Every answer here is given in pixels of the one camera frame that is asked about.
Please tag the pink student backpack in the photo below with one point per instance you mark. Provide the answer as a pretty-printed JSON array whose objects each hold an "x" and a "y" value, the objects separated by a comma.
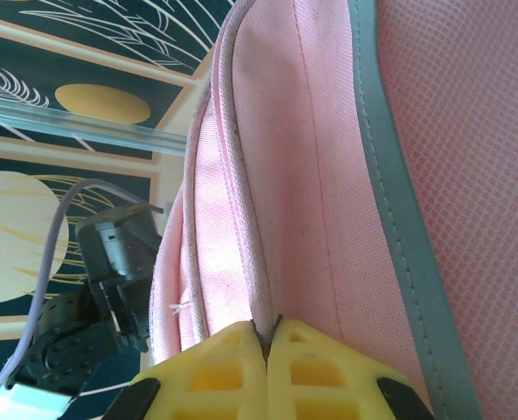
[{"x": 329, "y": 175}]

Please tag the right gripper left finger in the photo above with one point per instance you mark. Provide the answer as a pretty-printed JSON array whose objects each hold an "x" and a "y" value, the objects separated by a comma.
[{"x": 176, "y": 372}]

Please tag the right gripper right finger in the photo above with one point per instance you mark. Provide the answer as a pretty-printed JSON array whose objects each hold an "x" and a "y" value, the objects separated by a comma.
[{"x": 351, "y": 372}]

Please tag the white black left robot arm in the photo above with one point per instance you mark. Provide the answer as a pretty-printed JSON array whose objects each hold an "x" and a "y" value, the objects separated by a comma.
[{"x": 36, "y": 400}]

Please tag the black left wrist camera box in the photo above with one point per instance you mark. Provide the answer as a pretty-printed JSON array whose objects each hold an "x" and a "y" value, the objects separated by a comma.
[{"x": 119, "y": 245}]

